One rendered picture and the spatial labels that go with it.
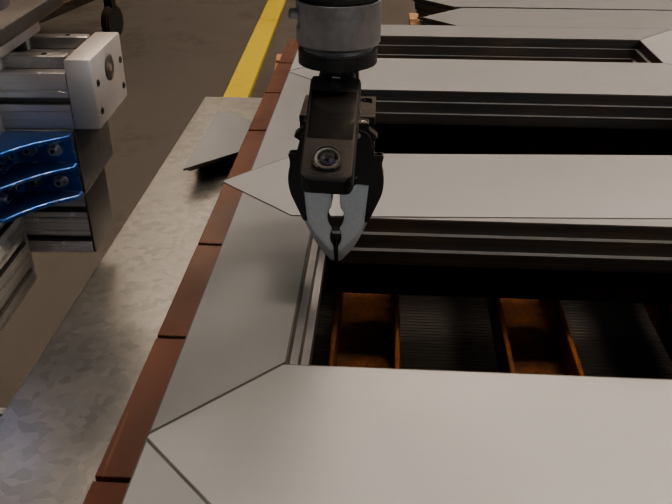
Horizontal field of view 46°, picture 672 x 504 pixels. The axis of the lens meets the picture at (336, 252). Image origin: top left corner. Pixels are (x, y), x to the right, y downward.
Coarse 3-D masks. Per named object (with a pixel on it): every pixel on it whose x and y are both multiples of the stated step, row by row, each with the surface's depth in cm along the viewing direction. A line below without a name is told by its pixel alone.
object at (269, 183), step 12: (264, 168) 98; (276, 168) 98; (288, 168) 98; (252, 180) 95; (264, 180) 95; (276, 180) 95; (252, 192) 92; (264, 192) 92; (276, 192) 92; (288, 192) 92; (276, 204) 90; (288, 204) 90
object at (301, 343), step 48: (384, 48) 155; (432, 48) 154; (480, 48) 154; (528, 48) 153; (576, 48) 153; (624, 48) 153; (384, 96) 126; (432, 96) 125; (480, 96) 125; (528, 96) 124; (576, 96) 124; (624, 96) 123; (336, 240) 88; (384, 240) 87; (432, 240) 87; (480, 240) 87; (528, 240) 86; (576, 240) 86; (624, 240) 86
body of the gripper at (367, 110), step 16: (304, 64) 69; (320, 64) 68; (336, 64) 68; (352, 64) 68; (368, 64) 69; (368, 96) 78; (304, 112) 74; (368, 112) 74; (304, 128) 72; (368, 128) 71; (368, 144) 72; (368, 160) 73
